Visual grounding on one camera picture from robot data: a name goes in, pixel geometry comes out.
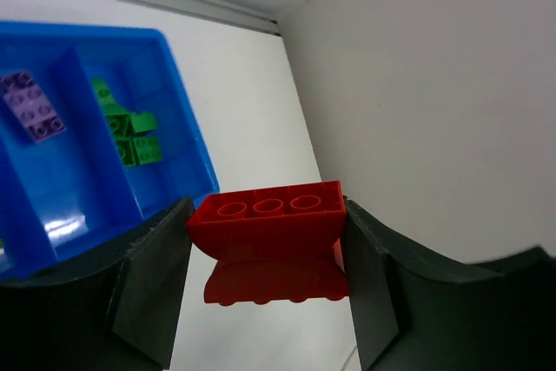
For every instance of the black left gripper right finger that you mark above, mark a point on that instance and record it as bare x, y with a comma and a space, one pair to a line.
415, 309

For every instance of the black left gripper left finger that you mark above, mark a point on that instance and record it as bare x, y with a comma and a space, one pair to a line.
113, 307

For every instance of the red crown lego piece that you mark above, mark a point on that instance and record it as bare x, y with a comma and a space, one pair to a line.
271, 224

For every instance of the green square lego brick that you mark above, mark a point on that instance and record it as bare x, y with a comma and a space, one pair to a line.
142, 123

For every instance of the green curved lego brick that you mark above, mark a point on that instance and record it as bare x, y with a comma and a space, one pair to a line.
105, 98

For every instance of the purple butterfly lego brick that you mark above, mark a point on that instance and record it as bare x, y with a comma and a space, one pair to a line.
30, 105

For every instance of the green small lego brick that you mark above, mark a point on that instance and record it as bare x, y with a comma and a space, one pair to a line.
118, 124

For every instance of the blue divided plastic bin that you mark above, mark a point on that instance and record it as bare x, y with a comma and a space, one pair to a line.
83, 187

